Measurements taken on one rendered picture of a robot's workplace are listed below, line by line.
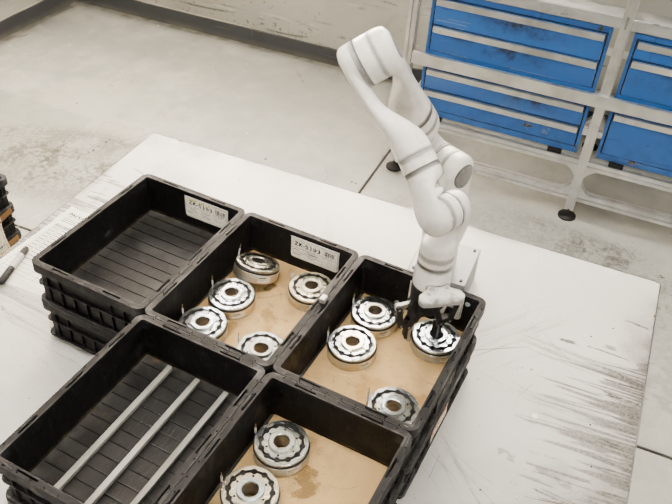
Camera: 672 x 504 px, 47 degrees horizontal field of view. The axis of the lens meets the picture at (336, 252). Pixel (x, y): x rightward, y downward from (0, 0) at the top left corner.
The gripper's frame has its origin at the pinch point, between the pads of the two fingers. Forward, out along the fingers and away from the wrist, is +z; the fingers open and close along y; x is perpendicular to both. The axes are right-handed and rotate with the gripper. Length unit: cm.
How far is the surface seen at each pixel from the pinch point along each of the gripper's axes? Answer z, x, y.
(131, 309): -4, -11, 59
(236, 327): 5.2, -12.3, 37.4
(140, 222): 5, -53, 57
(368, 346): 1.8, 0.6, 11.5
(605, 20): -5, -143, -117
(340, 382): 5.1, 6.5, 18.6
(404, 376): 5.0, 7.1, 5.2
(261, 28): 75, -327, -14
